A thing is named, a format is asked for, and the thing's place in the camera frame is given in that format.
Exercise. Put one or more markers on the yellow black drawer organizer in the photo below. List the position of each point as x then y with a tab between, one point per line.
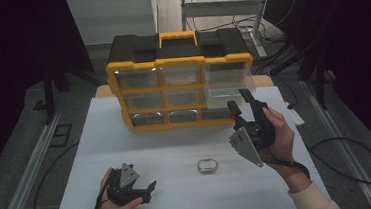
177	50

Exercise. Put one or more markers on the white desk frame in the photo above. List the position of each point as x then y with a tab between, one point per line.
219	8

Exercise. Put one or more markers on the white cabinet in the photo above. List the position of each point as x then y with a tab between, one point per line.
109	16

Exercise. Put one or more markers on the black metal stand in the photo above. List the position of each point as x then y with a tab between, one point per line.
320	84
49	95

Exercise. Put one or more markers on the clear plastic drawer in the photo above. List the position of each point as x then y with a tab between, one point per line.
227	81

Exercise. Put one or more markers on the aluminium floor rail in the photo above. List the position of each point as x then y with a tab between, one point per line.
344	148
28	173

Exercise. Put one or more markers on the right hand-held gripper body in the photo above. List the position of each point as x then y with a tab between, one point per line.
245	143

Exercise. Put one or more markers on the grid of clear drawers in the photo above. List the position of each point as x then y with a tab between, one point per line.
179	75

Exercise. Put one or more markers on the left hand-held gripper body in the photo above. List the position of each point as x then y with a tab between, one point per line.
127	176

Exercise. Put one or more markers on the dark curtain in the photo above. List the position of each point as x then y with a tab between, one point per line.
8	48
358	37

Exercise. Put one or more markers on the person's right hand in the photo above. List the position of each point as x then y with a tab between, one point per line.
283	140

